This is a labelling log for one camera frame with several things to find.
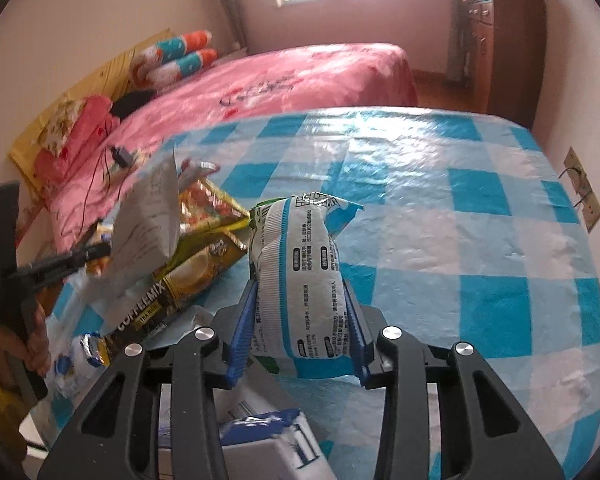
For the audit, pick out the blue white carton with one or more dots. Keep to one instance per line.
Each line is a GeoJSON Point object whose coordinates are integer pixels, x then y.
{"type": "Point", "coordinates": [270, 425]}

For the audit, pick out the person's left hand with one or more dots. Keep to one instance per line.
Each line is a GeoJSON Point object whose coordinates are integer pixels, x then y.
{"type": "Point", "coordinates": [37, 345]}

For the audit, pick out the yellow headboard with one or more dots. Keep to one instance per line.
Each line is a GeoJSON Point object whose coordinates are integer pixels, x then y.
{"type": "Point", "coordinates": [95, 75]}

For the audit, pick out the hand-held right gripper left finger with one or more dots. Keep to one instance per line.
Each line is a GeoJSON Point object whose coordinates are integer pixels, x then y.
{"type": "Point", "coordinates": [242, 332]}

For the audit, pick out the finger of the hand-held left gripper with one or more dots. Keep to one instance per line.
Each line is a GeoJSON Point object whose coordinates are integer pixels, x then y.
{"type": "Point", "coordinates": [65, 262]}

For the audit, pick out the grey mailer bag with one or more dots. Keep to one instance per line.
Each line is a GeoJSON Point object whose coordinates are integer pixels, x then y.
{"type": "Point", "coordinates": [145, 210]}

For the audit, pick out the floral pillow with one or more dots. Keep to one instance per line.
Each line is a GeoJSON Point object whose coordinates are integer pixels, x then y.
{"type": "Point", "coordinates": [60, 125]}

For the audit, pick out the folded pink blanket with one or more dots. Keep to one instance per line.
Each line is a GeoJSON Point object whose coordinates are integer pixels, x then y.
{"type": "Point", "coordinates": [90, 130]}

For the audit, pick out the white blue printed packet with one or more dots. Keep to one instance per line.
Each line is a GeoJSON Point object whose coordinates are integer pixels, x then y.
{"type": "Point", "coordinates": [300, 285]}

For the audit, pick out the colourful bolster pillow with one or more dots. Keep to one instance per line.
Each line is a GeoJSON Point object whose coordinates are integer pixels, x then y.
{"type": "Point", "coordinates": [185, 65]}
{"type": "Point", "coordinates": [175, 47]}

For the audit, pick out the yellow red snack packet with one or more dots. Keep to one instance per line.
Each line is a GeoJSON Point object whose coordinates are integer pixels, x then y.
{"type": "Point", "coordinates": [205, 205]}

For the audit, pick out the bed with pink sheet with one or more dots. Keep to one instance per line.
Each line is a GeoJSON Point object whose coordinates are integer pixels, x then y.
{"type": "Point", "coordinates": [280, 80]}

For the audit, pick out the beige wall socket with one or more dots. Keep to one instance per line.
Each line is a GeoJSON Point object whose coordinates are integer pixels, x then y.
{"type": "Point", "coordinates": [582, 185]}

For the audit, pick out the black cloth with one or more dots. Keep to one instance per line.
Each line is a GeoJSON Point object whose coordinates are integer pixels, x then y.
{"type": "Point", "coordinates": [132, 104]}

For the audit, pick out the grey curtain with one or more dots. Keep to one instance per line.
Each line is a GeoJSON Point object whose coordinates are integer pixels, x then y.
{"type": "Point", "coordinates": [232, 0]}

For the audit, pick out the wooden cabinet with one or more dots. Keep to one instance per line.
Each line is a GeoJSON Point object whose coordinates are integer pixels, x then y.
{"type": "Point", "coordinates": [510, 50]}

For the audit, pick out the white bread bag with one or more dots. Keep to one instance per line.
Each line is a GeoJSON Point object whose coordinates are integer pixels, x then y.
{"type": "Point", "coordinates": [80, 355]}

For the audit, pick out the black charger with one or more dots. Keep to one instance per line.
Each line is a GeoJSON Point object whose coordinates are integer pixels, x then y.
{"type": "Point", "coordinates": [121, 156]}

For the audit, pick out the dark gold coffee packet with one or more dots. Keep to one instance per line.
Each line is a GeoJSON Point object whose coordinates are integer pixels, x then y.
{"type": "Point", "coordinates": [190, 270]}

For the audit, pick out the white power strip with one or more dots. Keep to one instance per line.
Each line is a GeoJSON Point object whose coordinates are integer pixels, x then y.
{"type": "Point", "coordinates": [140, 162]}

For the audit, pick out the blue white checkered tablecloth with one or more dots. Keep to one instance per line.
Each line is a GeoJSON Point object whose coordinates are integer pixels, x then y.
{"type": "Point", "coordinates": [430, 210]}

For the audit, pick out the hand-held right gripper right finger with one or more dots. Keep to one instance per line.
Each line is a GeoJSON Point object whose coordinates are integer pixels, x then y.
{"type": "Point", "coordinates": [356, 332]}

